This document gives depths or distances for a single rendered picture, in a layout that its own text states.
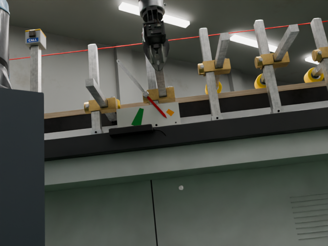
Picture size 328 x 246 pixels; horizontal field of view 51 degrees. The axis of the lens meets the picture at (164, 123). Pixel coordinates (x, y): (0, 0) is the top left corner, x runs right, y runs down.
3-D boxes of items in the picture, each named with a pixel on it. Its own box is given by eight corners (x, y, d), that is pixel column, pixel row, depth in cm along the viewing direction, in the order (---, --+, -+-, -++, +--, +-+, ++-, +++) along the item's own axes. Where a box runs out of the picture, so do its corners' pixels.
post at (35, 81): (38, 141, 141) (38, 44, 154) (27, 142, 141) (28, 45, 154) (43, 143, 146) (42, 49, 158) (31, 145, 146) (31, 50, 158)
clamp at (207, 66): (231, 68, 145) (229, 57, 146) (199, 71, 145) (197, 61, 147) (229, 74, 151) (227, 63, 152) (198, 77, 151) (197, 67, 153)
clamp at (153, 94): (175, 97, 143) (174, 86, 145) (143, 101, 144) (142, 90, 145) (175, 102, 149) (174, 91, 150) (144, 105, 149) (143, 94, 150)
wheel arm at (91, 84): (94, 87, 121) (93, 76, 122) (85, 89, 121) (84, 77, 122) (116, 122, 163) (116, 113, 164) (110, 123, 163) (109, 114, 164)
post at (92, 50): (101, 147, 140) (95, 42, 153) (92, 148, 140) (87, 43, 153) (103, 149, 143) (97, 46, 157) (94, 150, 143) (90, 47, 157)
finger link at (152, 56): (148, 65, 111) (145, 40, 114) (150, 73, 117) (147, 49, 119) (157, 64, 111) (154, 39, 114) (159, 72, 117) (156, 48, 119)
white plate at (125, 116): (180, 124, 140) (178, 101, 143) (117, 132, 140) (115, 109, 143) (180, 125, 140) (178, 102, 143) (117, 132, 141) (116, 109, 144)
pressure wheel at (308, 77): (316, 64, 169) (303, 73, 168) (327, 75, 167) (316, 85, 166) (311, 69, 175) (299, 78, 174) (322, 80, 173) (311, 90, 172)
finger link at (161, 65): (157, 64, 111) (155, 39, 114) (159, 72, 117) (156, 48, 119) (167, 63, 111) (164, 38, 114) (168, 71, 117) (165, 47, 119)
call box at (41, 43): (40, 43, 153) (40, 28, 155) (24, 45, 153) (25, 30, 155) (46, 51, 159) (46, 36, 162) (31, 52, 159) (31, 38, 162)
